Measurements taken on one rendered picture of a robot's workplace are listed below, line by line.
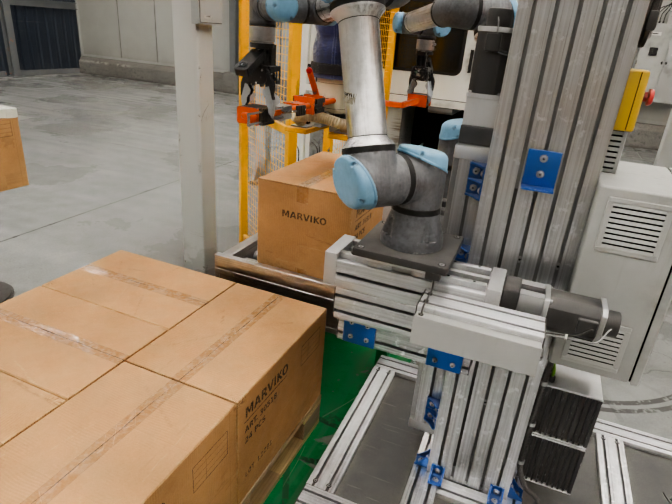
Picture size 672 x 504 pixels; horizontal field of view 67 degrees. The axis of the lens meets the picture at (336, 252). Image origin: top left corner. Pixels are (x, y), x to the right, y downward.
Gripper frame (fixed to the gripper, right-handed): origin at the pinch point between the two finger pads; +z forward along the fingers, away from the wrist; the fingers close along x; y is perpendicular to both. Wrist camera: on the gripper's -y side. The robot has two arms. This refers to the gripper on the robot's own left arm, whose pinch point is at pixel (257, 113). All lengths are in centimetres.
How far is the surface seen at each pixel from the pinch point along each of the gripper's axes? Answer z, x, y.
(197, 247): 101, 100, 91
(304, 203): 36.1, -2.5, 29.8
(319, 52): -17, 5, 50
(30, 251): 124, 218, 65
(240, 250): 65, 29, 34
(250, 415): 80, -22, -35
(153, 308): 70, 32, -16
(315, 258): 58, -9, 30
